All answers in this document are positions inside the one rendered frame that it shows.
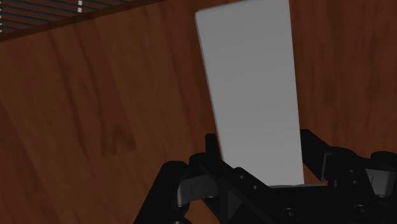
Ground brown wooden table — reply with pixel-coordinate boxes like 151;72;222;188
0;0;397;224

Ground grey flat rectangular tablet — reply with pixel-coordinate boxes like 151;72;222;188
194;0;305;188

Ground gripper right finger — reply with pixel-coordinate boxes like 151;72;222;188
300;129;397;218

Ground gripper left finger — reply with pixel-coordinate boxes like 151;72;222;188
133;133;270;224

